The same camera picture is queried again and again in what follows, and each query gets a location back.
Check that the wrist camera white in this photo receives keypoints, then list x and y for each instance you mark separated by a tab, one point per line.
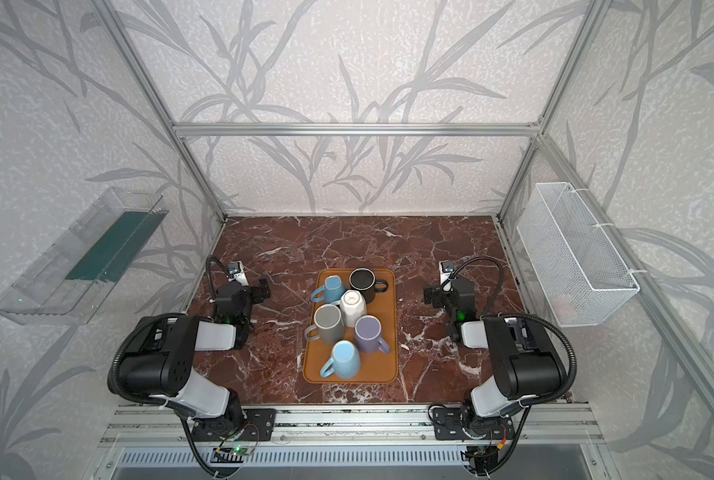
446	269
236	271

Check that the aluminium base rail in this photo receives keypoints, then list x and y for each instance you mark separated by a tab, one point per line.
353	425

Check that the orange brown tray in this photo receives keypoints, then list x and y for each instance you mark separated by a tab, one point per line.
376	368

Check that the grey mug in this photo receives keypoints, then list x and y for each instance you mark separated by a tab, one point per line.
328	325

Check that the black mug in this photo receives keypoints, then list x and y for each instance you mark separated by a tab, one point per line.
367	284

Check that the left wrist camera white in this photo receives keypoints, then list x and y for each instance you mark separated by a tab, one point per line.
236	271

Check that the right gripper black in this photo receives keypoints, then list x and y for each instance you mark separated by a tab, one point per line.
435	295

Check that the white wire mesh basket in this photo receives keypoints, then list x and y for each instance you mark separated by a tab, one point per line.
582	275

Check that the lavender purple mug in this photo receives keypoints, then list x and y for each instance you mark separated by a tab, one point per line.
368	336

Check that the large light blue mug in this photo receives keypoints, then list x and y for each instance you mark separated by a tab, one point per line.
344	361

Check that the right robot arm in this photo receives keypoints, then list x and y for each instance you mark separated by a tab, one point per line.
532	363

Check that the small blue mug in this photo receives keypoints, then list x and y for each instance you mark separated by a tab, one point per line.
330	292

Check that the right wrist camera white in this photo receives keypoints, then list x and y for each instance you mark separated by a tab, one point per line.
446	269

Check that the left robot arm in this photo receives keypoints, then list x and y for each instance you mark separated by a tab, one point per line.
154	364

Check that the white faceted mug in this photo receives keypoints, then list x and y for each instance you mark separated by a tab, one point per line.
353	307

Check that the clear plastic wall bin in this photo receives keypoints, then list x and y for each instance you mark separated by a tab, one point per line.
69	282

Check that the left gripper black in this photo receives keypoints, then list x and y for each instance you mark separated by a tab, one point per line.
257	291

